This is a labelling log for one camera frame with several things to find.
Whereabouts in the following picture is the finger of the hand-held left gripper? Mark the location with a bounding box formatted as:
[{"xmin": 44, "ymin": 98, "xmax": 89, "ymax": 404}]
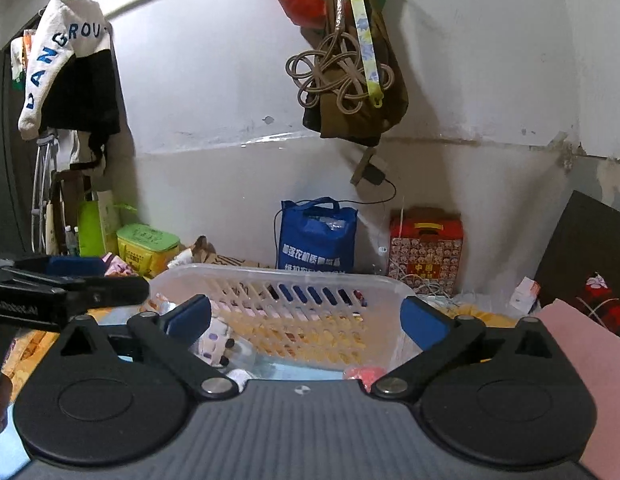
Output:
[
  {"xmin": 0, "ymin": 255, "xmax": 107, "ymax": 286},
  {"xmin": 65, "ymin": 276, "xmax": 151, "ymax": 312}
]

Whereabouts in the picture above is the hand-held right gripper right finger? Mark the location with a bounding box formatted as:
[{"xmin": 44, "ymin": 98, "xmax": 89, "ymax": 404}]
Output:
[{"xmin": 371, "ymin": 296, "xmax": 563, "ymax": 402}]

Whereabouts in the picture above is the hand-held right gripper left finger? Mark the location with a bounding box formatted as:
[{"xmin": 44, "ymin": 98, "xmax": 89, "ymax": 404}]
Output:
[{"xmin": 55, "ymin": 294, "xmax": 239, "ymax": 401}]

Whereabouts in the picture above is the red crinkled ball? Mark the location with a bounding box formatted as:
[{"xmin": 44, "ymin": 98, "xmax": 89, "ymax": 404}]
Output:
[{"xmin": 342, "ymin": 366, "xmax": 388, "ymax": 393}]

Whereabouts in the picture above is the white plastic basket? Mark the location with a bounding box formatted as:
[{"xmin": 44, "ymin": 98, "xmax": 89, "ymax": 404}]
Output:
[{"xmin": 149, "ymin": 263, "xmax": 416, "ymax": 376}]

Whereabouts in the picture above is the pink patterned bag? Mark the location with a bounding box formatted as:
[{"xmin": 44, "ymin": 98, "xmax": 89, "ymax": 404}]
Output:
[{"xmin": 102, "ymin": 252, "xmax": 141, "ymax": 277}]

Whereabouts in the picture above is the green shopping bag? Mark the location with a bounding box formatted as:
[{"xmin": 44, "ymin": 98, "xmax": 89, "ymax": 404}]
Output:
[{"xmin": 77, "ymin": 191, "xmax": 138, "ymax": 257}]

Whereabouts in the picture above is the yellow box green lid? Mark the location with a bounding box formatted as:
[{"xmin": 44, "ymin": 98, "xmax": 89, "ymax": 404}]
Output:
[{"xmin": 116, "ymin": 223, "xmax": 181, "ymax": 277}]

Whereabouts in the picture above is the brown striped cloth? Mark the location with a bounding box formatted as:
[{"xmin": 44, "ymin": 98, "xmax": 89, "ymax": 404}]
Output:
[{"xmin": 190, "ymin": 235, "xmax": 271, "ymax": 269}]

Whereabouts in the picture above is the red gift box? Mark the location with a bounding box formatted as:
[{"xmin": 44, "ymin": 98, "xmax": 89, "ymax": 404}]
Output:
[{"xmin": 389, "ymin": 208, "xmax": 464, "ymax": 296}]

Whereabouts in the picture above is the metal crutch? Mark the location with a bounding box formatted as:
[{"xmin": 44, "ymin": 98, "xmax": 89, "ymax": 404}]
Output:
[{"xmin": 31, "ymin": 130, "xmax": 58, "ymax": 253}]

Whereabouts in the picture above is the white and orange packet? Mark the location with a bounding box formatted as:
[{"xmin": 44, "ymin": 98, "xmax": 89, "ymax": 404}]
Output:
[{"xmin": 510, "ymin": 277, "xmax": 542, "ymax": 317}]

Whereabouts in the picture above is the dark door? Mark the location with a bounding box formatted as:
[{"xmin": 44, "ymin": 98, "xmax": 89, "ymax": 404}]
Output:
[{"xmin": 0, "ymin": 50, "xmax": 37, "ymax": 261}]

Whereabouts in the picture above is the blue tote bag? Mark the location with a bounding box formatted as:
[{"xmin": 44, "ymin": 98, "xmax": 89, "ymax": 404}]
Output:
[{"xmin": 276, "ymin": 197, "xmax": 358, "ymax": 273}]

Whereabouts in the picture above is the pink pillow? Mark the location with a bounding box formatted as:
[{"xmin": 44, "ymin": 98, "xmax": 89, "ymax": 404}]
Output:
[{"xmin": 532, "ymin": 298, "xmax": 620, "ymax": 480}]

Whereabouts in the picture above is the dark wooden headboard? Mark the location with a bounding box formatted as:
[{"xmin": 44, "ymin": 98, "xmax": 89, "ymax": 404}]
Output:
[{"xmin": 532, "ymin": 190, "xmax": 620, "ymax": 328}]

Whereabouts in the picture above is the red plaid cloth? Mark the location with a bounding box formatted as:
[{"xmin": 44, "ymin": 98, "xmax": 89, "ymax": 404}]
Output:
[{"xmin": 575, "ymin": 272, "xmax": 620, "ymax": 331}]

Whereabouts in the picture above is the white and black jacket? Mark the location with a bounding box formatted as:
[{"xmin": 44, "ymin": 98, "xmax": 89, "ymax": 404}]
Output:
[{"xmin": 17, "ymin": 0, "xmax": 122, "ymax": 176}]

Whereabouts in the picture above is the orange hanging bag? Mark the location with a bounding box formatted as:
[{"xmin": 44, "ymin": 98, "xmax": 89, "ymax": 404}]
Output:
[{"xmin": 10, "ymin": 30, "xmax": 38, "ymax": 92}]

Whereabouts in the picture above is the brown hanging bag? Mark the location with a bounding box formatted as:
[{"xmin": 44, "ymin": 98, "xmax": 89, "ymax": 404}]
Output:
[{"xmin": 302, "ymin": 0, "xmax": 410, "ymax": 147}]

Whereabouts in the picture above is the black wall charger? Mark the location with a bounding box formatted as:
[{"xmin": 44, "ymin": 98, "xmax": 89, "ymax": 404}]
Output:
[{"xmin": 351, "ymin": 150, "xmax": 389, "ymax": 187}]

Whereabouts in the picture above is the coiled beige rope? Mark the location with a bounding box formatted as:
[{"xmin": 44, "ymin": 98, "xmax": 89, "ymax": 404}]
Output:
[{"xmin": 285, "ymin": 32, "xmax": 396, "ymax": 116}]

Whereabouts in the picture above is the yellow-green patterned strap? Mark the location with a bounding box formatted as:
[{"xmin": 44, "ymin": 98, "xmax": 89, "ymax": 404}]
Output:
[{"xmin": 340, "ymin": 0, "xmax": 384, "ymax": 109}]

